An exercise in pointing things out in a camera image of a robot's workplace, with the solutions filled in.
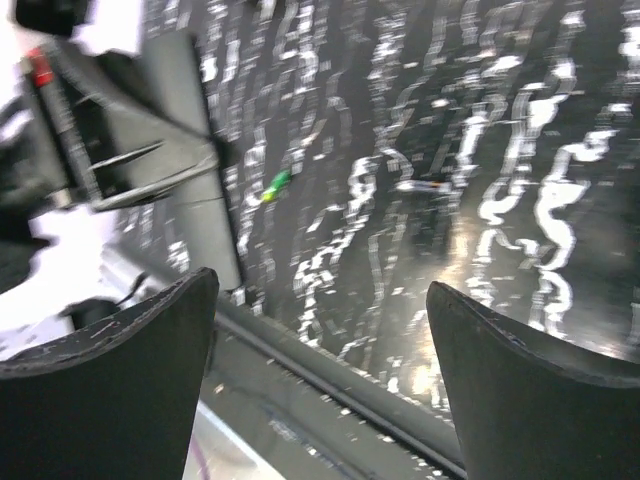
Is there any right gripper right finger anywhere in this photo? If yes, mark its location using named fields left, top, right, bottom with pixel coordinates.
left=426, top=282, right=639, bottom=480

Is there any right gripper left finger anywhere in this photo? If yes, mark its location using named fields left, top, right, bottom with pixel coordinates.
left=1, top=268, right=219, bottom=479

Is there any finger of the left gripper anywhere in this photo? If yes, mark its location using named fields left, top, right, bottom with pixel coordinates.
left=64, top=51, right=190, bottom=199
left=89, top=162, right=218, bottom=210

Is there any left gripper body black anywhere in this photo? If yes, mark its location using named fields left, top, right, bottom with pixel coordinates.
left=1, top=42, right=100, bottom=210

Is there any black remote control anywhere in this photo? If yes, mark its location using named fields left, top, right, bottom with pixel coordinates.
left=142, top=29, right=241, bottom=290

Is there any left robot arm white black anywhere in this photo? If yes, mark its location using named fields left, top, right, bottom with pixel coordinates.
left=1, top=31, right=239, bottom=357

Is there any green orange battery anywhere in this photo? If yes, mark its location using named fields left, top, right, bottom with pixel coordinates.
left=261, top=170, right=293, bottom=203

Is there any black silver battery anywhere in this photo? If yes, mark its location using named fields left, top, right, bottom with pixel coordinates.
left=395, top=179, right=451, bottom=194

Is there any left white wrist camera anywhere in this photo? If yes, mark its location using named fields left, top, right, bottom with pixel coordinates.
left=1, top=0, right=144, bottom=58

